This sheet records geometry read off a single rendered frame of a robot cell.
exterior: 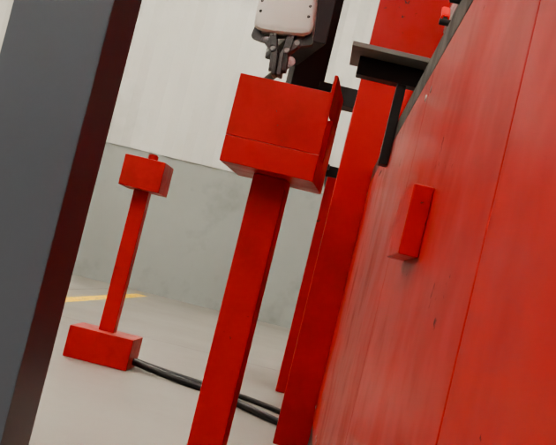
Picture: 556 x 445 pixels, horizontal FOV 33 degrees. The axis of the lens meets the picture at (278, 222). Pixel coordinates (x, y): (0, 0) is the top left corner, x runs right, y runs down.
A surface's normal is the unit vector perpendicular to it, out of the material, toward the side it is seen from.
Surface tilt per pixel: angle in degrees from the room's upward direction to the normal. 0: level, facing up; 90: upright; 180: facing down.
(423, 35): 90
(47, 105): 90
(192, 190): 90
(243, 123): 90
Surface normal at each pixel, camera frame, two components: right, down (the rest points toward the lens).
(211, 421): -0.11, -0.07
